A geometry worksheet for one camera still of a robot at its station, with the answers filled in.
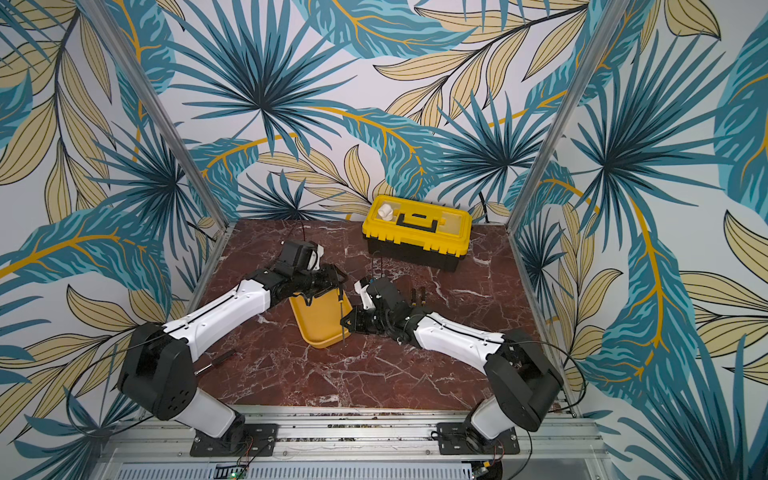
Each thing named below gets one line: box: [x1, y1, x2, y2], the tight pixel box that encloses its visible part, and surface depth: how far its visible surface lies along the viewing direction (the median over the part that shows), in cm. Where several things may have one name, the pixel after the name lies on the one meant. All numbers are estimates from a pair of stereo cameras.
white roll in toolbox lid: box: [378, 203, 393, 221], surface depth 97 cm
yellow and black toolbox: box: [362, 197, 473, 272], surface depth 99 cm
